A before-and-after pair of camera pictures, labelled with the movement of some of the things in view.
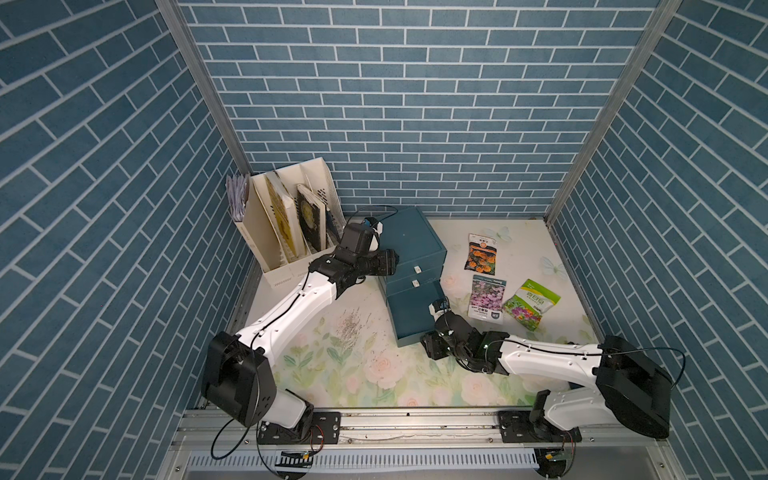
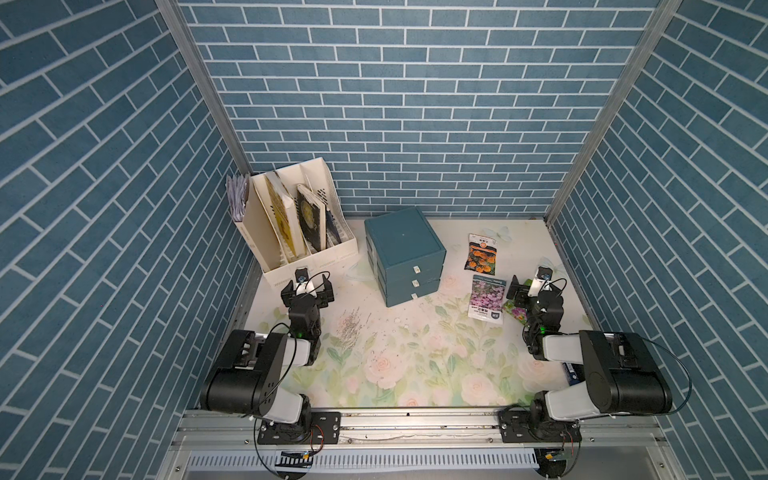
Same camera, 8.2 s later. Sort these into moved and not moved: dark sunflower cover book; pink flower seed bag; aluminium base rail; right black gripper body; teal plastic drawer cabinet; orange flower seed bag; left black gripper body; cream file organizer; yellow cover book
Moved: right black gripper body; left black gripper body; teal plastic drawer cabinet
Not moved: dark sunflower cover book; cream file organizer; orange flower seed bag; aluminium base rail; yellow cover book; pink flower seed bag
